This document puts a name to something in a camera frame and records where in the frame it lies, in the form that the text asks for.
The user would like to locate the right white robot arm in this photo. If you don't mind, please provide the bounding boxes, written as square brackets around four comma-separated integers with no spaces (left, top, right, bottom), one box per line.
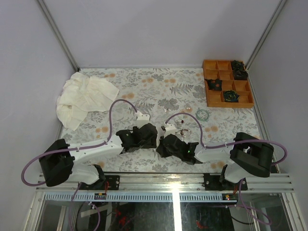
[156,132,274,190]

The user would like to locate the black fabric flower top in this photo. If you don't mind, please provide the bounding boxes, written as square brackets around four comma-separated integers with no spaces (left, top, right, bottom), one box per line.
[231,60,245,70]

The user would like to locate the floral patterned tablecloth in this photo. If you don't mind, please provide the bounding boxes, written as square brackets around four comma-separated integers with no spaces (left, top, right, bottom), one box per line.
[55,67,270,173]

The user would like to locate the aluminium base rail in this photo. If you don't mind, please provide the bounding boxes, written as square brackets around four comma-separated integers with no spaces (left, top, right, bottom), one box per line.
[34,173,294,203]

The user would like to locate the black flower orange dots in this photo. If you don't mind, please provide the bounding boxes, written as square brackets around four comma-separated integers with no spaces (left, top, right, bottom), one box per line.
[205,78,222,91]

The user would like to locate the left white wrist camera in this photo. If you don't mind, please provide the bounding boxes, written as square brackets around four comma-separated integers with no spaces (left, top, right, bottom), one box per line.
[135,111,150,121]

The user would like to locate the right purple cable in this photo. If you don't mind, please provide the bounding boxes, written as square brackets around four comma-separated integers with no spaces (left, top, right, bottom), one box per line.
[163,112,288,226]

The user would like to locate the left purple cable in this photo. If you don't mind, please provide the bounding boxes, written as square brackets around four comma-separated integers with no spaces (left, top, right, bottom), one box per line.
[21,99,138,231]

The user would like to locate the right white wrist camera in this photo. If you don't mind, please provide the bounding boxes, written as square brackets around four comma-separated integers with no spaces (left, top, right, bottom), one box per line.
[161,123,177,138]

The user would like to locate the white crumpled cloth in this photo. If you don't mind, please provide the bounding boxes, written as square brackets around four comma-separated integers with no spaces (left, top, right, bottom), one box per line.
[56,72,119,131]

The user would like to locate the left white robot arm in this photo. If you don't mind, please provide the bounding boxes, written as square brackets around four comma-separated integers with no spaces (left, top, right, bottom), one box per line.
[39,123,157,190]

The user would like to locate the purple cable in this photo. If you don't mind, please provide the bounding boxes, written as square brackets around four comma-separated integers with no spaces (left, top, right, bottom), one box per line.
[21,99,138,231]
[163,112,288,226]

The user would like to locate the orange wooden divided tray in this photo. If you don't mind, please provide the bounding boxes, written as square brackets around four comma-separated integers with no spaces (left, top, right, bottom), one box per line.
[203,60,254,108]

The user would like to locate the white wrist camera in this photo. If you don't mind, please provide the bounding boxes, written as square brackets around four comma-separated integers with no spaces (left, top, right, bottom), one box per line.
[135,111,150,121]
[161,123,177,138]

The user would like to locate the black fabric flower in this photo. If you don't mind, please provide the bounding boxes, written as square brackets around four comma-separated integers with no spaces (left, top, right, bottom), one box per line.
[233,69,248,80]
[231,60,245,70]

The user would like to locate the black flower green swirls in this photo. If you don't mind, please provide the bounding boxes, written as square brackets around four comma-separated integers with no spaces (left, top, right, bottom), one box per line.
[223,90,240,103]

